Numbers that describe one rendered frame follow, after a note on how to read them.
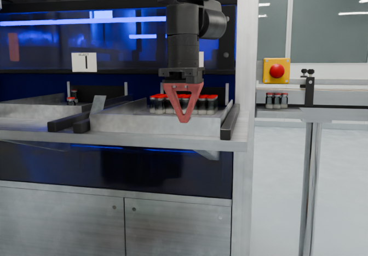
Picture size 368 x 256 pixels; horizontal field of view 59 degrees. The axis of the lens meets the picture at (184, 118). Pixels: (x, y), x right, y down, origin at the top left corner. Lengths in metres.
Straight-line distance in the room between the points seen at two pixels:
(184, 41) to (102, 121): 0.23
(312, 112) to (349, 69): 4.67
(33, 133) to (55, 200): 0.57
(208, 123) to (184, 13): 0.20
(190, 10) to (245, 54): 0.42
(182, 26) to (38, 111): 0.46
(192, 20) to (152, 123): 0.20
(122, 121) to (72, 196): 0.61
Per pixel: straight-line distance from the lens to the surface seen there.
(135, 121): 0.63
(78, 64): 1.10
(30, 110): 0.89
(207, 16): 0.61
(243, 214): 1.06
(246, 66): 0.96
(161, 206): 1.10
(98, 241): 1.24
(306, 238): 1.27
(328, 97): 1.10
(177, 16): 0.56
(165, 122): 0.62
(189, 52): 0.56
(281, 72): 0.93
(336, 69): 5.70
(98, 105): 0.79
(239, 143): 0.57
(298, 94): 1.08
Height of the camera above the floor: 1.01
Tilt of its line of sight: 9 degrees down
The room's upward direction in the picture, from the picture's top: straight up
